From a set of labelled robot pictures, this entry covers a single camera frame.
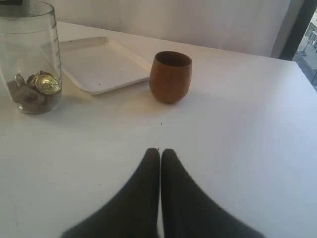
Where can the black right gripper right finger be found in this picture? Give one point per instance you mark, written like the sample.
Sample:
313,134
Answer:
187,212

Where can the brown wooden cup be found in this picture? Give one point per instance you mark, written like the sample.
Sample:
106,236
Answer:
170,76

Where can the white rectangular tray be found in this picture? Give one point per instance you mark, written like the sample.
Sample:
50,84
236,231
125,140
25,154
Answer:
97,65

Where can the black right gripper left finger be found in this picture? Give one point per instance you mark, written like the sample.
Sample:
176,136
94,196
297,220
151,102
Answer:
132,212

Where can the copper coins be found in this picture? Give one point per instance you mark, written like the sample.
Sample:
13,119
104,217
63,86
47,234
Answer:
27,96

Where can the clear drinking glass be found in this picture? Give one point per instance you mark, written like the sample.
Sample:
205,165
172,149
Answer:
25,25

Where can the gold coin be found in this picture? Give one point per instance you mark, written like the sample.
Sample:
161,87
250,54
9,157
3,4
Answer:
47,84

